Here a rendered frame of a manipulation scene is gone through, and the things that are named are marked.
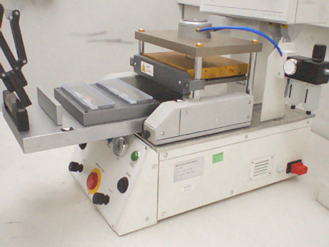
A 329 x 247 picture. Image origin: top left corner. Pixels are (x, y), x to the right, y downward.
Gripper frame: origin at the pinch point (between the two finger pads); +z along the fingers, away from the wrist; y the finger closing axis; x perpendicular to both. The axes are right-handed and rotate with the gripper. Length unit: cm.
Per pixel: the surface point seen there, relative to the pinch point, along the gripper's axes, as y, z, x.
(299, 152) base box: -52, 41, 17
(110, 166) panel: -9.1, 23.2, 4.4
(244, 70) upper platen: -45.2, 15.4, 10.6
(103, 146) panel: -10.8, 21.6, -1.9
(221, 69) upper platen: -39.2, 12.2, 10.6
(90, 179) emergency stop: -4.3, 26.5, -0.1
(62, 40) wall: -45, 32, -149
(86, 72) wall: -50, 55, -147
